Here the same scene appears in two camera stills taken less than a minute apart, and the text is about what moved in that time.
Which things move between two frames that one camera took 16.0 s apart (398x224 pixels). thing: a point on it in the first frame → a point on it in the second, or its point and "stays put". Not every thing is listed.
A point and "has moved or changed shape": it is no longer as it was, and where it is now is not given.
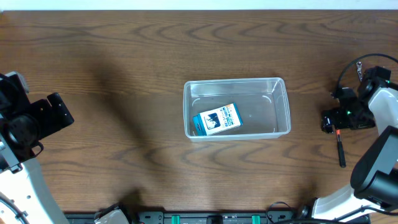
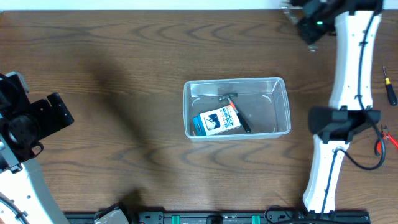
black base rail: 217,217 stays put
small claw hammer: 342,158 has moved or changed shape
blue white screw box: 216,120 stays put
